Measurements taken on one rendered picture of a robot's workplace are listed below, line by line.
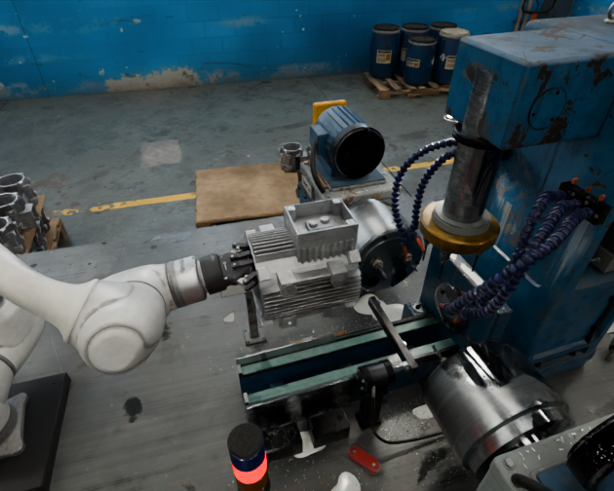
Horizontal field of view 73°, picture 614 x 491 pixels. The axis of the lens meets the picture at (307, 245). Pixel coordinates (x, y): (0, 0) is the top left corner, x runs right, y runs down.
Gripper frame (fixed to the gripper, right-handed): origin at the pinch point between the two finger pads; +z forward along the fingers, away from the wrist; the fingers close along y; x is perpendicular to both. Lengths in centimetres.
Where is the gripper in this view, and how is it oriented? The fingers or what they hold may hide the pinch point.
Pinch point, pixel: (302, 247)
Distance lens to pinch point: 84.1
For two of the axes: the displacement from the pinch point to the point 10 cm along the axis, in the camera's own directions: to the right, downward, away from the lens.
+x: 1.1, 7.5, 6.5
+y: -3.0, -6.0, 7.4
